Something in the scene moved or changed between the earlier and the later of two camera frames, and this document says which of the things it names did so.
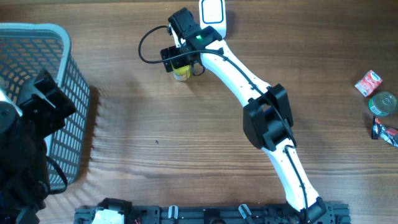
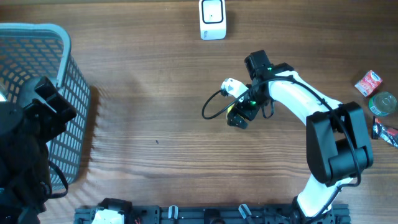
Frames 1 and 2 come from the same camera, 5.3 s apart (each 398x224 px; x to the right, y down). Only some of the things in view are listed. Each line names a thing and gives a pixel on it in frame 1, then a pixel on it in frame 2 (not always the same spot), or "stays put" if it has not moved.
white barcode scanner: [212, 13] stays put
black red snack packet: [379, 130] stays put
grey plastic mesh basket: [26, 50] stays put
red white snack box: [367, 84] stays put
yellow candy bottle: [181, 73] → [229, 108]
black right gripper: [173, 51] → [250, 113]
